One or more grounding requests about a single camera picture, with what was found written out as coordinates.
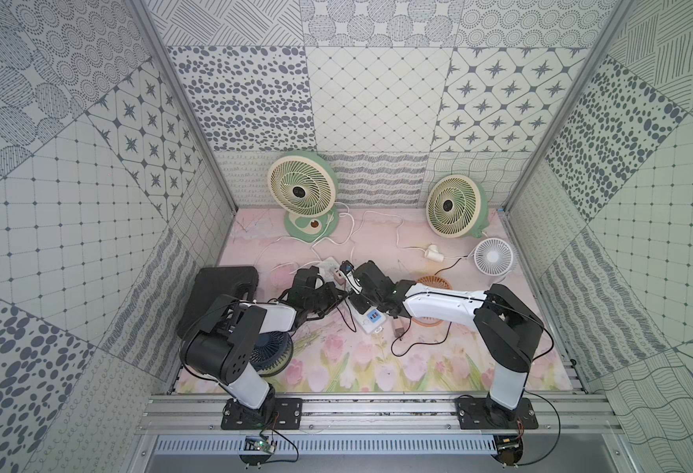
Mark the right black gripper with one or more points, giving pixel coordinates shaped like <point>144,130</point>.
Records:
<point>354,298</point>

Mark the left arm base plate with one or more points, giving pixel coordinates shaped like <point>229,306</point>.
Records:
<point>280,414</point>

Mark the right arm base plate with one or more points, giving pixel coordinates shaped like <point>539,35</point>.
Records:
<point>475,413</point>

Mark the pink USB charger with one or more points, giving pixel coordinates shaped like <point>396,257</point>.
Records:
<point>339,277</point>

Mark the large green fan right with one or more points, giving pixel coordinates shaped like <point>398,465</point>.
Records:
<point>457,207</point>

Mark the aluminium rail frame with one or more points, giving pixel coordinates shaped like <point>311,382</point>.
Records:
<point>380,413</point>

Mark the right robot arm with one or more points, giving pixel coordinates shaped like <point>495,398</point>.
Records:
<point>509,329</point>

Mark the large green fan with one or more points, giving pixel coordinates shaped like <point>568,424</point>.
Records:
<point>457,207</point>
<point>305,186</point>

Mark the white power strip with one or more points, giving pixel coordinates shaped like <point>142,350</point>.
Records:
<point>356,315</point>

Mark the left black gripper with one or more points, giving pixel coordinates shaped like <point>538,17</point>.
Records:
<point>328,296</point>

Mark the orange small fan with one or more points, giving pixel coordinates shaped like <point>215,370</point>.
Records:
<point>434,282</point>

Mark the large green fan left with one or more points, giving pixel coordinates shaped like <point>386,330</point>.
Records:
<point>305,186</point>

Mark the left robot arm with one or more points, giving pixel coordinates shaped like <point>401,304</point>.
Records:
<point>229,338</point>

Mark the small white desk fan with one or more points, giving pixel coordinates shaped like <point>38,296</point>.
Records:
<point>495,258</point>

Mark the dark blue small fan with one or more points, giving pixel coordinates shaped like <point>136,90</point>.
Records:
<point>272,353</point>

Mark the floral pink table mat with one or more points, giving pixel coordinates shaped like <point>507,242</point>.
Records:
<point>404,356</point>

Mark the white cylindrical adapter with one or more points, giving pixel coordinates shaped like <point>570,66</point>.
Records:
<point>433,253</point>

